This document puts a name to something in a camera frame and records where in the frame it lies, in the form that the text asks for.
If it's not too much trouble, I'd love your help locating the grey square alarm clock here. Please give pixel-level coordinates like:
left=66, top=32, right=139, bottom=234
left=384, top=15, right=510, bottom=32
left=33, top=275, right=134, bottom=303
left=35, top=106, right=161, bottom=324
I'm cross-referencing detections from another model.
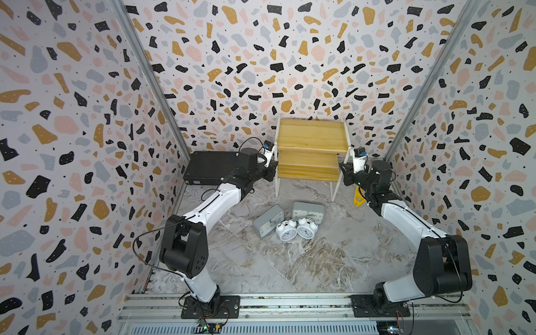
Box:
left=291, top=202, right=325, bottom=225
left=253, top=205, right=285, bottom=238

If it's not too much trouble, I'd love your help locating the wooden two-tier shelf white frame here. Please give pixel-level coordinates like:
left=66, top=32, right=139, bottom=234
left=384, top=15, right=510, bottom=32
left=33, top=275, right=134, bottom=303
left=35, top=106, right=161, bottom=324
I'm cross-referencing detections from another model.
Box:
left=274, top=117, right=352, bottom=201

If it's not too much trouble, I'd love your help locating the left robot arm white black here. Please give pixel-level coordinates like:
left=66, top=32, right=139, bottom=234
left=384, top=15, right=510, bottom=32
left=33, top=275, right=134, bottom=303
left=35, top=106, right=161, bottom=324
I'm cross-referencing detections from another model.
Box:
left=159, top=144, right=278, bottom=307

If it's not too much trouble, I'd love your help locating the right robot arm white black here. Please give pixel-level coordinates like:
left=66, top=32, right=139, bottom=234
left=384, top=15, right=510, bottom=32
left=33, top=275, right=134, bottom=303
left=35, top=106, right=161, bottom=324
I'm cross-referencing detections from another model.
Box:
left=339, top=161, right=473, bottom=307

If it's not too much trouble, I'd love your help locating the yellow plastic triangle tool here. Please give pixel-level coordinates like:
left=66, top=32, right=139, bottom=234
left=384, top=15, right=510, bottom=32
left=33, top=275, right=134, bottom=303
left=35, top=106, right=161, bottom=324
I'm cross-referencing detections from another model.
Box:
left=353, top=186, right=367, bottom=207

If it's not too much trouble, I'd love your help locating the black case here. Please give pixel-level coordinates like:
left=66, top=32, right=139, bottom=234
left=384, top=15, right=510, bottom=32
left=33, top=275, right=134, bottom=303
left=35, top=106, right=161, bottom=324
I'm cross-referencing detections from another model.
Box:
left=184, top=151, right=249, bottom=186

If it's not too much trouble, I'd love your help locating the white twin-bell clock left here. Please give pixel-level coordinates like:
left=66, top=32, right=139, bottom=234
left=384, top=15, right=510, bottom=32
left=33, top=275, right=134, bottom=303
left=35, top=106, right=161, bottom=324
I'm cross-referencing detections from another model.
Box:
left=276, top=219, right=297, bottom=242

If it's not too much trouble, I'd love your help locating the white twin-bell clock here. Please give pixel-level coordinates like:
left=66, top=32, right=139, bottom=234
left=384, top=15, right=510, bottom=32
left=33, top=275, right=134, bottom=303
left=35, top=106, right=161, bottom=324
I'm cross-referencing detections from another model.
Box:
left=276, top=219, right=297, bottom=242
left=297, top=217, right=318, bottom=240

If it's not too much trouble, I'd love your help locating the white twin-bell clock right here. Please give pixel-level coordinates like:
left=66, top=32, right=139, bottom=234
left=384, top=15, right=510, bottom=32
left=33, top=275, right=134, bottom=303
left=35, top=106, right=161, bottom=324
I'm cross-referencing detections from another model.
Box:
left=297, top=217, right=318, bottom=240

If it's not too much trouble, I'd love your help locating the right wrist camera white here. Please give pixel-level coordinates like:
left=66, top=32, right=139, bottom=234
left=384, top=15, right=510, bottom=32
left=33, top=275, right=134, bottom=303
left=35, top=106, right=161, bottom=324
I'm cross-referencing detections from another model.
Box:
left=352, top=147, right=368, bottom=174

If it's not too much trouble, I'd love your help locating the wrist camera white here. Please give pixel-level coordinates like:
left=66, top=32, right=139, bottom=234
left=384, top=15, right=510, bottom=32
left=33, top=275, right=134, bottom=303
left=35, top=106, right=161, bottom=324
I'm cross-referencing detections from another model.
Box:
left=352, top=147, right=368, bottom=174
left=263, top=140, right=276, bottom=168

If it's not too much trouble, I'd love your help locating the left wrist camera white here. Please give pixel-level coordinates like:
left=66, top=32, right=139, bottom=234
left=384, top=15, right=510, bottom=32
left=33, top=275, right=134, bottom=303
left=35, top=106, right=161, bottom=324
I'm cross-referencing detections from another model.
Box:
left=263, top=140, right=276, bottom=168

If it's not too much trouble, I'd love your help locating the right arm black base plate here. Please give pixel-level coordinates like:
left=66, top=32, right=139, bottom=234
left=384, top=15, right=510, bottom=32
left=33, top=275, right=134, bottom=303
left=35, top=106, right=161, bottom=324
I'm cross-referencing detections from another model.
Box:
left=350, top=295, right=410, bottom=318

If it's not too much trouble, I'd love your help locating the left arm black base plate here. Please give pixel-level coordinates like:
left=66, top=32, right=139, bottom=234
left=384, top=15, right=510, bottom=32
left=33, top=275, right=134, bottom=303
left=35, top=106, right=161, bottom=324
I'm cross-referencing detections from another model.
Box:
left=181, top=295, right=241, bottom=320

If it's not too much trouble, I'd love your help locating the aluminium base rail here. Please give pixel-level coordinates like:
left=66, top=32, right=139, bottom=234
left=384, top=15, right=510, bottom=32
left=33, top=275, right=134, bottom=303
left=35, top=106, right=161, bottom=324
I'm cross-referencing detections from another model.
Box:
left=116, top=293, right=478, bottom=334

